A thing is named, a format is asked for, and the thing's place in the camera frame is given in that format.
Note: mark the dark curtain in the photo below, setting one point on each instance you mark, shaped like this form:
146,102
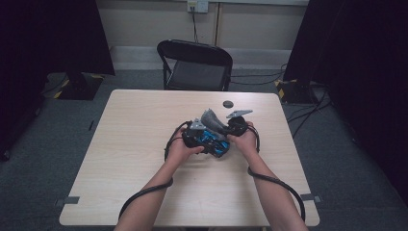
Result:
48,35
359,64

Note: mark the person's left hand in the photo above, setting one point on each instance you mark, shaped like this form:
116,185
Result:
178,152

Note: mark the black stand base striped tape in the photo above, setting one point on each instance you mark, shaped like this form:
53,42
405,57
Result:
295,91
80,88

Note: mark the grey terry cloth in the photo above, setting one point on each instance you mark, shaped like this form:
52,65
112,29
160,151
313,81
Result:
215,120

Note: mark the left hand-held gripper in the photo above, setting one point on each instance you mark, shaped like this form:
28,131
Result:
192,136

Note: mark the grey floor tape marker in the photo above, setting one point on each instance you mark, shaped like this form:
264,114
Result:
69,200
311,198

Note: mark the black folding chair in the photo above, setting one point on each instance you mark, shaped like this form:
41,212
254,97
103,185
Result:
195,75

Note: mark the blue and black toy car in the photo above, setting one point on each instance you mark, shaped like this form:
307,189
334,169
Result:
211,141

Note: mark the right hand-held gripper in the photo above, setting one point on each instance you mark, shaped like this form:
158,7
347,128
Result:
238,126

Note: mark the person's right hand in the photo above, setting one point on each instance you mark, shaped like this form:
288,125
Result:
248,144

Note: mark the white wall socket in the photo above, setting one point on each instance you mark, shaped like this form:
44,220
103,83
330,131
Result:
198,5

